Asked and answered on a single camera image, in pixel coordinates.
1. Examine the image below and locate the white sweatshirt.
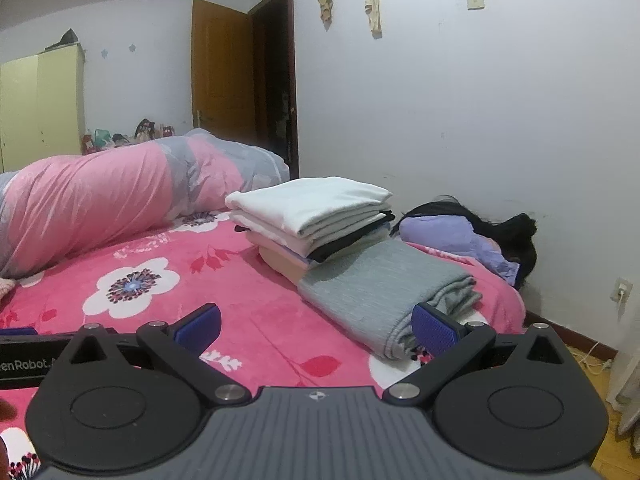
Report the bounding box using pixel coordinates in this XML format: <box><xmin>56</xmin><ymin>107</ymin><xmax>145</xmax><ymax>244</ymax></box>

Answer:
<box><xmin>224</xmin><ymin>176</ymin><xmax>394</xmax><ymax>239</ymax></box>

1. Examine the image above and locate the long beige hanging cloth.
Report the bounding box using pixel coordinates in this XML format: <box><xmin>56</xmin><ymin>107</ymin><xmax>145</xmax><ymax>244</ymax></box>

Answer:
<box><xmin>363</xmin><ymin>0</ymin><xmax>384</xmax><ymax>38</ymax></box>

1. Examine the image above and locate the black folded garment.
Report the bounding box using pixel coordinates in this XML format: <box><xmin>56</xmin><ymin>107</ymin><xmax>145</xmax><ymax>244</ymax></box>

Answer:
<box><xmin>235</xmin><ymin>210</ymin><xmax>396</xmax><ymax>264</ymax></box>

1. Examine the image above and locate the pink and grey duvet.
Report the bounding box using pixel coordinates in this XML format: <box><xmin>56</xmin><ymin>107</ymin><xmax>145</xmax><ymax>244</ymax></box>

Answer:
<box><xmin>0</xmin><ymin>127</ymin><xmax>291</xmax><ymax>281</ymax></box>

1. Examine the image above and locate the lavender crumpled cloth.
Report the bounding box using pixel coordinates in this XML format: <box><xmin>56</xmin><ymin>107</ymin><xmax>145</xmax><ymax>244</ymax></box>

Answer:
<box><xmin>398</xmin><ymin>215</ymin><xmax>523</xmax><ymax>286</ymax></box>

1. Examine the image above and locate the clutter of small items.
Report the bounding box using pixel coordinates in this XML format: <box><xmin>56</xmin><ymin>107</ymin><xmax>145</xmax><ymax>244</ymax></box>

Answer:
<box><xmin>82</xmin><ymin>118</ymin><xmax>176</xmax><ymax>157</ymax></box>

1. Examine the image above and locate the pale yellow wardrobe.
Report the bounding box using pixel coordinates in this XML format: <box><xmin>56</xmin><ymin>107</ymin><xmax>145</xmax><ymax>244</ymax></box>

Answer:
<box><xmin>0</xmin><ymin>42</ymin><xmax>87</xmax><ymax>175</ymax></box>

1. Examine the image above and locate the white wall socket with charger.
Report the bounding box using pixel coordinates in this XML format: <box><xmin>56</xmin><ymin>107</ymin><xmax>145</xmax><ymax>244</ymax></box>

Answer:
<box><xmin>612</xmin><ymin>276</ymin><xmax>634</xmax><ymax>304</ymax></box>

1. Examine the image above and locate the white curtain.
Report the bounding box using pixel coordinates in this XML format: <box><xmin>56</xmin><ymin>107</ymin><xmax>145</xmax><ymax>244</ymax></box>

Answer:
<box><xmin>606</xmin><ymin>332</ymin><xmax>640</xmax><ymax>453</ymax></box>

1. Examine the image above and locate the pink folded garment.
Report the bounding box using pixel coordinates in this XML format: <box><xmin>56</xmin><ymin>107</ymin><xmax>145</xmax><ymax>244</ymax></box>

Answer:
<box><xmin>255</xmin><ymin>235</ymin><xmax>308</xmax><ymax>268</ymax></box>

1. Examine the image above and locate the brown wooden door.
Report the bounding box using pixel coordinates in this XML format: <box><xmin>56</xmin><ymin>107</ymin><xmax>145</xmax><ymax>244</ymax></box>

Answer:
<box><xmin>191</xmin><ymin>0</ymin><xmax>259</xmax><ymax>150</ymax></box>

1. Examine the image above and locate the beige folded garment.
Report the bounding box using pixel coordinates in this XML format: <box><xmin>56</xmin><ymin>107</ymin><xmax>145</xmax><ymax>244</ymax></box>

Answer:
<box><xmin>260</xmin><ymin>250</ymin><xmax>306</xmax><ymax>286</ymax></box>

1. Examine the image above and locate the purple and black clothes heap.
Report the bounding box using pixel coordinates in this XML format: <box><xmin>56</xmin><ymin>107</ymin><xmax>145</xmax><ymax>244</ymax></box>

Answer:
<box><xmin>395</xmin><ymin>197</ymin><xmax>538</xmax><ymax>291</ymax></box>

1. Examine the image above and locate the lavender folded garment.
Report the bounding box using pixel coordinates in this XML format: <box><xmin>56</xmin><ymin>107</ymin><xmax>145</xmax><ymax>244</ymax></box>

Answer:
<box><xmin>270</xmin><ymin>225</ymin><xmax>392</xmax><ymax>267</ymax></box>

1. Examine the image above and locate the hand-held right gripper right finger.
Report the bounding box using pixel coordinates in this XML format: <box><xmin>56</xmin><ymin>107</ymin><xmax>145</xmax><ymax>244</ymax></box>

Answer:
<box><xmin>381</xmin><ymin>302</ymin><xmax>569</xmax><ymax>406</ymax></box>

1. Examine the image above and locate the grey folded garment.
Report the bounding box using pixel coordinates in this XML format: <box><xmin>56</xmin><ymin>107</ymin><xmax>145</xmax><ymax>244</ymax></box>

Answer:
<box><xmin>297</xmin><ymin>237</ymin><xmax>483</xmax><ymax>361</ymax></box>

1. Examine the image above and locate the pink floral blanket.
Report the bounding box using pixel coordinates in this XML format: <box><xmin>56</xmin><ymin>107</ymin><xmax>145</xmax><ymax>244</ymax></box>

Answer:
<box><xmin>0</xmin><ymin>212</ymin><xmax>526</xmax><ymax>480</ymax></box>

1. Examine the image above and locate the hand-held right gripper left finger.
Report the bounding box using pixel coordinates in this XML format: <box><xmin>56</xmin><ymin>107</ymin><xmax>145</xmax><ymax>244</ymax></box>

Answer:
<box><xmin>62</xmin><ymin>302</ymin><xmax>253</xmax><ymax>406</ymax></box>

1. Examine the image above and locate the white charging cable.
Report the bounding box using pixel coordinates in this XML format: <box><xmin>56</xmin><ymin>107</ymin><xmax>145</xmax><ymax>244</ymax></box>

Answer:
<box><xmin>575</xmin><ymin>292</ymin><xmax>623</xmax><ymax>376</ymax></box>

